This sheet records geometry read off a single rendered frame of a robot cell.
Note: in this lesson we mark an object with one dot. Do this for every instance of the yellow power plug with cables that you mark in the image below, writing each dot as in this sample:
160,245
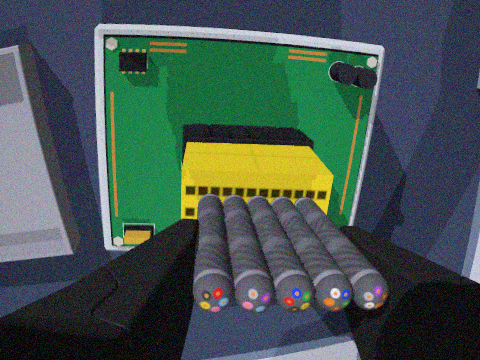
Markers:
264,231

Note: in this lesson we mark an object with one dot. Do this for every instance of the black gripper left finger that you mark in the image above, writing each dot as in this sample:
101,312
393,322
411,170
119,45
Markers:
137,307

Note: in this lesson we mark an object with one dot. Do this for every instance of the grey tray floor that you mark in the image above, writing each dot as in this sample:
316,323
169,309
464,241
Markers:
26,212

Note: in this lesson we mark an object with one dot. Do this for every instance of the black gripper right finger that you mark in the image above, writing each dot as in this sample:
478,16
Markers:
431,313

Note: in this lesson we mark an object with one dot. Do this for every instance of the green circuit board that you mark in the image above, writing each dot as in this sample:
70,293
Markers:
221,82

